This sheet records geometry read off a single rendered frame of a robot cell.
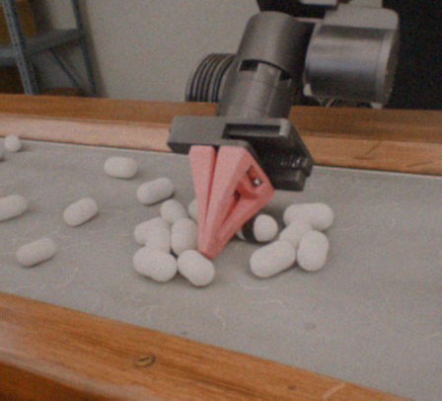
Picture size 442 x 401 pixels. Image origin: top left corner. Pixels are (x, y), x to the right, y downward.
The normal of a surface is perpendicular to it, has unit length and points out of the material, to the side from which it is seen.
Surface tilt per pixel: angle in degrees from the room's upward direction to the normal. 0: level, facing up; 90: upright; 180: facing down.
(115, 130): 45
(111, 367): 0
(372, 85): 102
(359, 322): 0
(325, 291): 0
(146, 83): 91
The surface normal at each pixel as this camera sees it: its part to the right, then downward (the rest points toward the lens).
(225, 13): -0.43, 0.40
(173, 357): -0.12, -0.92
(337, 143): -0.44, -0.37
